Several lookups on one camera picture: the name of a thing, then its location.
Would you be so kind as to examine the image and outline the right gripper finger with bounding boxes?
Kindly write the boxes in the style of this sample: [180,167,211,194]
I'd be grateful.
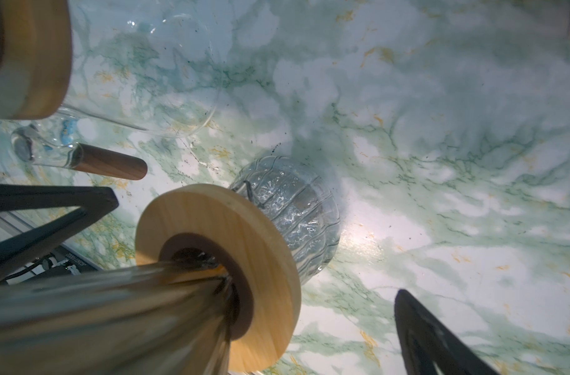
[394,289,497,375]

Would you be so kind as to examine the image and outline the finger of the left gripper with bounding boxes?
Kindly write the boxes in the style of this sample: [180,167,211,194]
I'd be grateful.
[0,184,119,281]

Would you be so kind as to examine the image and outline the clear glass dripper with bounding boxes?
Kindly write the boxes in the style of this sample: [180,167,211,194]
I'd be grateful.
[0,262,233,374]

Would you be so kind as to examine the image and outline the glass server with wooden handle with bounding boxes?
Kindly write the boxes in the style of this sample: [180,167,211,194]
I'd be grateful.
[11,1,221,181]

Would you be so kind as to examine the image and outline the wooden ring dripper holder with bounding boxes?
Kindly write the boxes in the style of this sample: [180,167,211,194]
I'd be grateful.
[0,1,72,120]

